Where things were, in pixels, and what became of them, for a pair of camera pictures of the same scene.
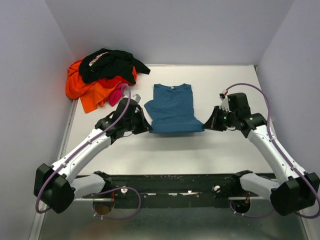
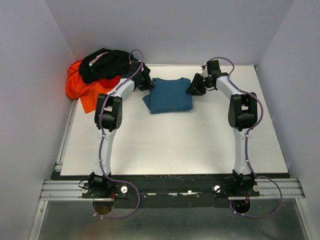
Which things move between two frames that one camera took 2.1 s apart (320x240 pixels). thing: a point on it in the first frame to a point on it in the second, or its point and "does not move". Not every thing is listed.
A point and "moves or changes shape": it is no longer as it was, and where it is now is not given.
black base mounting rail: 169,191 does not move
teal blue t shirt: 171,110 moves or changes shape
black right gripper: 213,123 to 194,85
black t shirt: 105,62 does not move
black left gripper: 144,126 to 148,83
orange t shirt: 92,95 does not move
